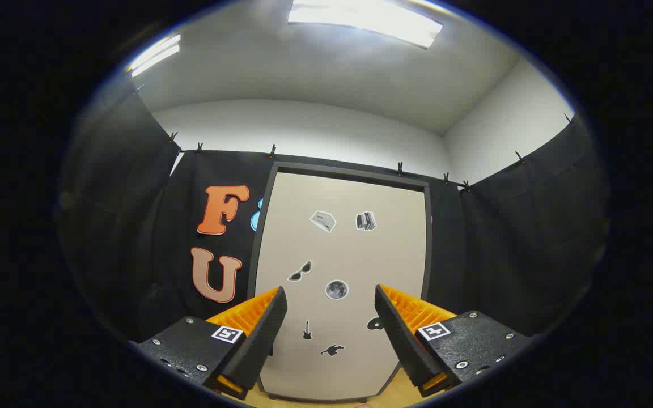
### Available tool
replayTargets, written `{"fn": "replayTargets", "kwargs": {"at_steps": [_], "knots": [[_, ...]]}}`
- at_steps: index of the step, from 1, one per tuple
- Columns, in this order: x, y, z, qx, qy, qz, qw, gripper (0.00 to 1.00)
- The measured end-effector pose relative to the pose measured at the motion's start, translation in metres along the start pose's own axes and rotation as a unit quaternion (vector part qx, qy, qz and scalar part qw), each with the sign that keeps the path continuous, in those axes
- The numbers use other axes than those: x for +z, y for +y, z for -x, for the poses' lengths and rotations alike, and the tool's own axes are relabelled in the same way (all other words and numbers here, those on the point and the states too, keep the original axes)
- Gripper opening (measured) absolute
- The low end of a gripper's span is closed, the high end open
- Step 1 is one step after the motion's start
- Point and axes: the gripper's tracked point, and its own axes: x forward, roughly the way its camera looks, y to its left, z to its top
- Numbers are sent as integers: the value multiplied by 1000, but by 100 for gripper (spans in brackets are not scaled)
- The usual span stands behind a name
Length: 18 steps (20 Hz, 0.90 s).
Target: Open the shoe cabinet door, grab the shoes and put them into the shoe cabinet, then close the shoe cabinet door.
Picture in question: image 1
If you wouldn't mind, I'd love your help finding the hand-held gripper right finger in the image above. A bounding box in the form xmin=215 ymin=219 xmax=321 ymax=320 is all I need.
xmin=374 ymin=284 xmax=534 ymax=398

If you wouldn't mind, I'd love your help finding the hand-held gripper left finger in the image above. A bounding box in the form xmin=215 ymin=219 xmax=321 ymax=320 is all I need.
xmin=130 ymin=286 xmax=289 ymax=401

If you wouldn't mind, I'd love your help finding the beige shoe cabinet door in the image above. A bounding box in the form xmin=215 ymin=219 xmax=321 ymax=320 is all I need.
xmin=254 ymin=172 xmax=427 ymax=401

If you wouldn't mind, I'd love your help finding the dark grey shoe cabinet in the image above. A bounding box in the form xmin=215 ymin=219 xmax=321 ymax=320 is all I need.
xmin=247 ymin=161 xmax=434 ymax=403

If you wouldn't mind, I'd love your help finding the black backdrop cloth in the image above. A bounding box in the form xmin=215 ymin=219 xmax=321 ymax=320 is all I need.
xmin=57 ymin=85 xmax=610 ymax=341

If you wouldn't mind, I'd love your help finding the row of black clips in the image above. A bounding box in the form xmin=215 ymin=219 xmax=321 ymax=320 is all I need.
xmin=169 ymin=115 xmax=574 ymax=191

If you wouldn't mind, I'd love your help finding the small ceiling light panel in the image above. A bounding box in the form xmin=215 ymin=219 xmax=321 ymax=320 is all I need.
xmin=128 ymin=34 xmax=181 ymax=78

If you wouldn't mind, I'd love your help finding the large ceiling light panel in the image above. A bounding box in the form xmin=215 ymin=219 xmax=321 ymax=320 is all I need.
xmin=288 ymin=0 xmax=443 ymax=49

